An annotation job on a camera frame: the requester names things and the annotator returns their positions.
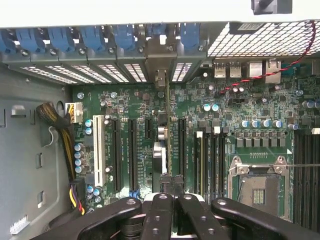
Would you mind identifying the grey parts rack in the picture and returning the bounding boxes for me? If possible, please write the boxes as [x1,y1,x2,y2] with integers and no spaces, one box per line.
[251,0,293,16]

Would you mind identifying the green motherboard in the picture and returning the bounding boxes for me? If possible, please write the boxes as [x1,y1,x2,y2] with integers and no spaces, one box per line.
[71,59,320,226]

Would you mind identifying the thin metal locking lever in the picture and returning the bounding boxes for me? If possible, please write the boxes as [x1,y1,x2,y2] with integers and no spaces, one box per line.
[284,163,320,169]

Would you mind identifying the red black twisted wire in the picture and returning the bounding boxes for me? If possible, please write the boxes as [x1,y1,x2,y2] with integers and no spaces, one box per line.
[217,21,317,95]

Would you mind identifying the short black expansion slot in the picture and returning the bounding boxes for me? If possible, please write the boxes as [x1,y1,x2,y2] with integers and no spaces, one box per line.
[145,117,154,141]

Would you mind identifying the CPU socket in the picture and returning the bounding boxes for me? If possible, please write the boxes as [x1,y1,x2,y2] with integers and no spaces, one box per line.
[228,154,292,223]

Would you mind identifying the yellow black power wires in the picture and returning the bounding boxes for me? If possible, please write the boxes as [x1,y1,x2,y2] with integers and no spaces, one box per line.
[36,101,86,216]

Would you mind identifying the black PC case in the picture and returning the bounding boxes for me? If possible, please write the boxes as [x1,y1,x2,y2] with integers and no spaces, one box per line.
[0,21,320,240]

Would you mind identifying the white expansion slot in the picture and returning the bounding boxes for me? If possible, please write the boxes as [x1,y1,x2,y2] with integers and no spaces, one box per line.
[92,114,106,187]

